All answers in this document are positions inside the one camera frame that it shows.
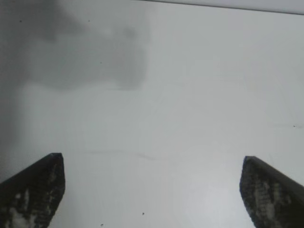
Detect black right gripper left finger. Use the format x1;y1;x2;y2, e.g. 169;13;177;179
0;152;67;228

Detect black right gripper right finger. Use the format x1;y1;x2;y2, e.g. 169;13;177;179
239;155;304;228

